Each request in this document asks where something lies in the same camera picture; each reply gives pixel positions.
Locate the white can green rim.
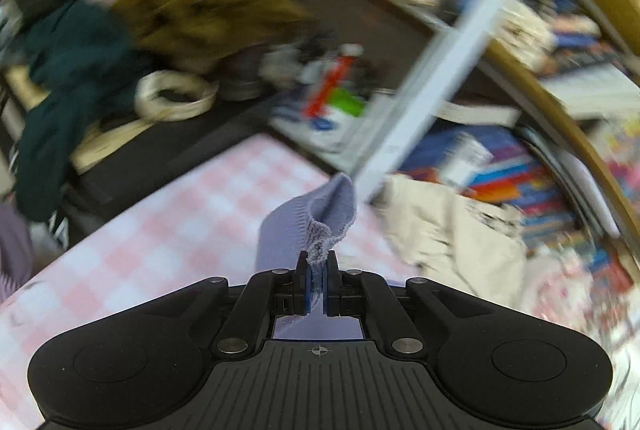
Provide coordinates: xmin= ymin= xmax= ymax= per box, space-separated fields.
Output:
xmin=277 ymin=82 xmax=373 ymax=152

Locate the red tassel ornament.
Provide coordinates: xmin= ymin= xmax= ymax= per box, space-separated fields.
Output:
xmin=304 ymin=54 xmax=353 ymax=120

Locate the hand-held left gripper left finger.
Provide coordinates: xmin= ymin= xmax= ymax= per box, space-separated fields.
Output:
xmin=170 ymin=251 xmax=313 ymax=357

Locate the pink checked printed mat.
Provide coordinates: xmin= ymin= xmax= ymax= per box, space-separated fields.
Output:
xmin=0 ymin=132 xmax=418 ymax=430

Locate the white barcode box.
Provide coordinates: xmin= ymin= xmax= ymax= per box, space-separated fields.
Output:
xmin=444 ymin=132 xmax=495 ymax=190

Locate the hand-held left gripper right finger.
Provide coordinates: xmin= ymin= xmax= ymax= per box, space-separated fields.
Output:
xmin=325 ymin=251 xmax=468 ymax=357

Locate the dark round container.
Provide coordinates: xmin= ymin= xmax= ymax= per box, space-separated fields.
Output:
xmin=219 ymin=49 xmax=263 ymax=102

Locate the cream watch band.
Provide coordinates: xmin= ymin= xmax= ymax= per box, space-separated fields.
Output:
xmin=135 ymin=70 xmax=219 ymax=122

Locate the purple and brown sweater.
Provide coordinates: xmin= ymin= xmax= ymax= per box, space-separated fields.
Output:
xmin=255 ymin=172 xmax=365 ymax=341

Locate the white wooden bookshelf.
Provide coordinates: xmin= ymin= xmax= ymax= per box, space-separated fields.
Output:
xmin=235 ymin=0 xmax=640 ymax=261

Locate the beige garment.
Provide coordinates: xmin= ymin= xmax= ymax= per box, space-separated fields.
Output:
xmin=377 ymin=174 xmax=532 ymax=327

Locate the row of colourful books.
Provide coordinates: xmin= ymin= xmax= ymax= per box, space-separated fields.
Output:
xmin=400 ymin=127 xmax=606 ymax=256

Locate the dark green garment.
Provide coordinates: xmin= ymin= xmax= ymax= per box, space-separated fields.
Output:
xmin=14 ymin=0 xmax=153 ymax=222

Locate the olive green garment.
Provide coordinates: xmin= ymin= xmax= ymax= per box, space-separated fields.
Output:
xmin=112 ymin=0 xmax=313 ymax=73

